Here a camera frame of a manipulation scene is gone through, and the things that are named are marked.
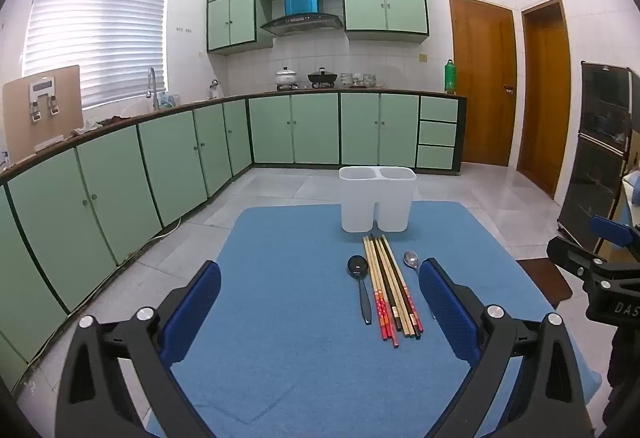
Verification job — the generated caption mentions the white two-compartment utensil holder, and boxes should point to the white two-compartment utensil holder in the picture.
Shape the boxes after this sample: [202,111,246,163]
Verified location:
[339,165,418,233]

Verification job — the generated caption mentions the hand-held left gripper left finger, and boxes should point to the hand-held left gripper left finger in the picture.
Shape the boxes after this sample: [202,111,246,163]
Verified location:
[55,259,223,438]

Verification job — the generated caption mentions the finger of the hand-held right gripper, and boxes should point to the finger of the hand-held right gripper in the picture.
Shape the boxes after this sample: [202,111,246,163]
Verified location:
[590,215,640,246]
[546,237,608,279]

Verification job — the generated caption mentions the wooden door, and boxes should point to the wooden door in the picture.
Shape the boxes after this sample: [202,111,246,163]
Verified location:
[448,0,517,167]
[516,0,572,200]

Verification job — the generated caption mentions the white clip device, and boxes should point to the white clip device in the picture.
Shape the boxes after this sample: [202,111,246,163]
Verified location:
[29,74,61,121]

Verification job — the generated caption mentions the plain bamboo chopstick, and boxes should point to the plain bamboo chopstick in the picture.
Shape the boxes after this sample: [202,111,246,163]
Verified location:
[376,235,409,338]
[379,235,415,338]

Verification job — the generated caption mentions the dark cloth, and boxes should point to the dark cloth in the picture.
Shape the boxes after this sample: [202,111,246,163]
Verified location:
[70,115,131,136]

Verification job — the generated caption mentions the black wok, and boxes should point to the black wok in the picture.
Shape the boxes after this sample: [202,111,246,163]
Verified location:
[307,67,338,88]

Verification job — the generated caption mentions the bundle of chopsticks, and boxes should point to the bundle of chopsticks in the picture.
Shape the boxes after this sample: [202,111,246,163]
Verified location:
[383,234,424,334]

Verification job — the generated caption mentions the black spoon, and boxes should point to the black spoon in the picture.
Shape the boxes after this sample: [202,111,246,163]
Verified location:
[347,255,374,325]

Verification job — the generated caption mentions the brown stool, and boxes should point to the brown stool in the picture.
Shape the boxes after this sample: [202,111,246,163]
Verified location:
[515,258,574,308]

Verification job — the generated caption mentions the green base cabinets with counter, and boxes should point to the green base cabinets with counter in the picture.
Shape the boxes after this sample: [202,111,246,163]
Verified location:
[0,91,467,389]

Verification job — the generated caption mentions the white power cord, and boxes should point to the white power cord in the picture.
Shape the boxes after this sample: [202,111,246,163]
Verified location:
[127,218,183,264]

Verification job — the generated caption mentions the black glass-door cabinet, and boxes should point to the black glass-door cabinet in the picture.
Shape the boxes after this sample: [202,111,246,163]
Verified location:
[557,61,640,254]

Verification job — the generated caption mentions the white lidded pot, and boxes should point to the white lidded pot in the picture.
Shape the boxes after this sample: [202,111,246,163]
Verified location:
[274,66,299,89]

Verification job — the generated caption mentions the white window blinds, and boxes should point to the white window blinds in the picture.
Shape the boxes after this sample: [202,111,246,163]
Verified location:
[22,0,171,109]

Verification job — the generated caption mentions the metal sink faucet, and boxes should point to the metal sink faucet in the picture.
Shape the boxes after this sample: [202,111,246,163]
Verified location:
[146,67,161,111]

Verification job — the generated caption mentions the brown cardboard board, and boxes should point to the brown cardboard board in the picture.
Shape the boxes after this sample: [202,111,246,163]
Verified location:
[2,65,85,164]

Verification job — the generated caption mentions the metal spoon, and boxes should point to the metal spoon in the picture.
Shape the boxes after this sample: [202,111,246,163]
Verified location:
[403,250,437,320]

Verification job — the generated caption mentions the range hood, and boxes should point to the range hood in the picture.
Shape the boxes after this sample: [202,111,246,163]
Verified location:
[260,0,345,37]

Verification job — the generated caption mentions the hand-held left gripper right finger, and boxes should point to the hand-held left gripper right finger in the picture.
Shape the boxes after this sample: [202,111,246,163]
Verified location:
[417,258,596,438]

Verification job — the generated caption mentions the red-patterned bamboo chopstick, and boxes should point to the red-patterned bamboo chopstick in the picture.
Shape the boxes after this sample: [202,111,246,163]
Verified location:
[370,235,400,349]
[363,237,387,340]
[367,236,394,343]

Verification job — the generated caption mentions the blue table mat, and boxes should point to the blue table mat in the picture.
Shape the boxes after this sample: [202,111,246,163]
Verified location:
[145,201,603,438]

